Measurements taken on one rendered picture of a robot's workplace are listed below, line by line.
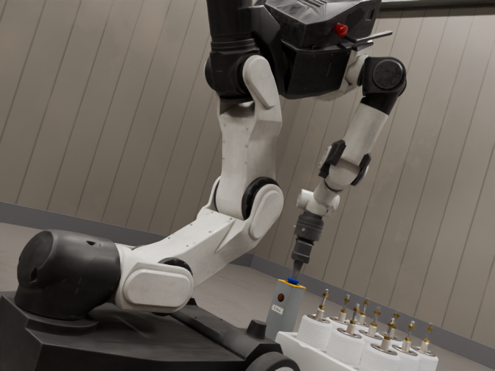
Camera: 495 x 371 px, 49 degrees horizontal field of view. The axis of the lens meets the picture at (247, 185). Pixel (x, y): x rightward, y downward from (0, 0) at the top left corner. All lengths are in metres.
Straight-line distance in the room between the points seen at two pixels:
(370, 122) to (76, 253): 0.86
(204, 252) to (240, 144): 0.30
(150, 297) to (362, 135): 0.73
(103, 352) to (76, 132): 2.59
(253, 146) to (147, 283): 0.45
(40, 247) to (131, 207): 2.75
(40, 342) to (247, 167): 0.66
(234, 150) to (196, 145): 2.71
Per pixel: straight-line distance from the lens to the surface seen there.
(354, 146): 1.54
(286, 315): 1.82
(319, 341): 1.68
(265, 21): 1.40
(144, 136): 3.86
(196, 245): 1.35
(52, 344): 1.11
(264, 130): 1.42
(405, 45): 4.57
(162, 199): 4.04
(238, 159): 1.43
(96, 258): 1.19
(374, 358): 1.55
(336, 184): 1.60
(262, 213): 1.42
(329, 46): 1.51
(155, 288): 1.25
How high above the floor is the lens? 0.52
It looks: 2 degrees up
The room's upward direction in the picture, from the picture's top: 17 degrees clockwise
